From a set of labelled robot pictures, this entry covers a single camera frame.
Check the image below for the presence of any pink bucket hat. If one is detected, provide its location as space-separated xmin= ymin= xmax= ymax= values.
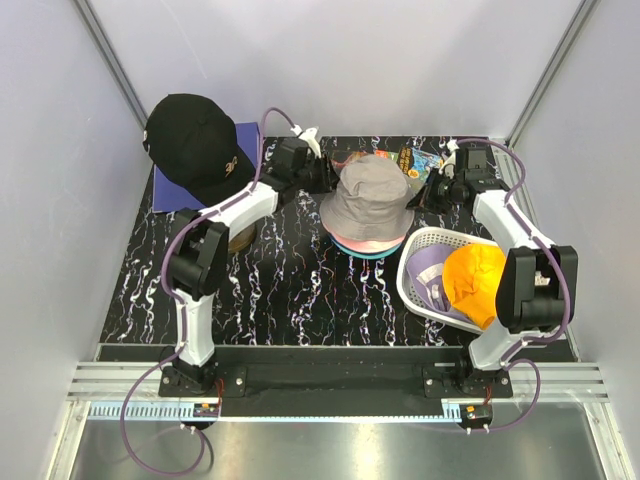
xmin=330 ymin=233 xmax=405 ymax=254

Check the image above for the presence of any purple cable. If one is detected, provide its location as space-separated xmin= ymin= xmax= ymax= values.
xmin=452 ymin=138 xmax=574 ymax=431
xmin=119 ymin=107 xmax=301 ymax=474

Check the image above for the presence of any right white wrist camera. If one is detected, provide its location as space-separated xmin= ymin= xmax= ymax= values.
xmin=439 ymin=139 xmax=459 ymax=178

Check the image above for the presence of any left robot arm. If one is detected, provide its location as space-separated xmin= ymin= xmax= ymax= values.
xmin=161 ymin=134 xmax=338 ymax=396

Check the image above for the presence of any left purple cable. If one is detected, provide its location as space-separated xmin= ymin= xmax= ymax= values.
xmin=119 ymin=107 xmax=301 ymax=474

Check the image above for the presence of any colourful treehouse book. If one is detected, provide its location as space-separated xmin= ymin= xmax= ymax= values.
xmin=375 ymin=146 xmax=443 ymax=191

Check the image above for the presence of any purple flat book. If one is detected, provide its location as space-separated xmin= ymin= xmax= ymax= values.
xmin=152 ymin=122 xmax=259 ymax=213

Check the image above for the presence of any dark cover book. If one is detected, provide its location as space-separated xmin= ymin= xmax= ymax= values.
xmin=330 ymin=150 xmax=369 ymax=174

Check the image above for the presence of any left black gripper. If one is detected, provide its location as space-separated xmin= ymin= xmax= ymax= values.
xmin=293 ymin=151 xmax=344 ymax=195

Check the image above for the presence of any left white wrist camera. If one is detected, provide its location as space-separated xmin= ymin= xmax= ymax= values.
xmin=290 ymin=124 xmax=322 ymax=158

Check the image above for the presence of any white foam mannequin head stand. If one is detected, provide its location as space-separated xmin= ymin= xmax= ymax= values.
xmin=228 ymin=223 xmax=257 ymax=255

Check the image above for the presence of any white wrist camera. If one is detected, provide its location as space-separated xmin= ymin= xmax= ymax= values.
xmin=290 ymin=124 xmax=322 ymax=158
xmin=439 ymin=139 xmax=459 ymax=178

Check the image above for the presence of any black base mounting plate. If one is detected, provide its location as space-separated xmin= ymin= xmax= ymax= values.
xmin=159 ymin=346 xmax=513 ymax=400

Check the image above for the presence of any grey bucket hat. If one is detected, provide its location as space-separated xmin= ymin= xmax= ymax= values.
xmin=320 ymin=154 xmax=414 ymax=242

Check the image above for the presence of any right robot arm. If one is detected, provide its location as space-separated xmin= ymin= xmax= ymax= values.
xmin=407 ymin=138 xmax=578 ymax=397

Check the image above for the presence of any black baseball cap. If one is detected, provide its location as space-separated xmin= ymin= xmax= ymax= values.
xmin=143 ymin=93 xmax=256 ymax=207

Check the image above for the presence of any white perforated basket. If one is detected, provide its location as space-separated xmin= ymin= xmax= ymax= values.
xmin=396 ymin=227 xmax=498 ymax=334

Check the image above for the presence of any lavender grey cap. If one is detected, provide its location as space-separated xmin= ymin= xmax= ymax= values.
xmin=405 ymin=244 xmax=471 ymax=324

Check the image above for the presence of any orange hat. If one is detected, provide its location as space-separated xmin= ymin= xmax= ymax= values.
xmin=442 ymin=243 xmax=506 ymax=330

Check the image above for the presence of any teal bucket hat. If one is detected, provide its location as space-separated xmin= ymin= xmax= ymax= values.
xmin=330 ymin=236 xmax=402 ymax=260

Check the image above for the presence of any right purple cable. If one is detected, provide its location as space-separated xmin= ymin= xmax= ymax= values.
xmin=452 ymin=138 xmax=574 ymax=431

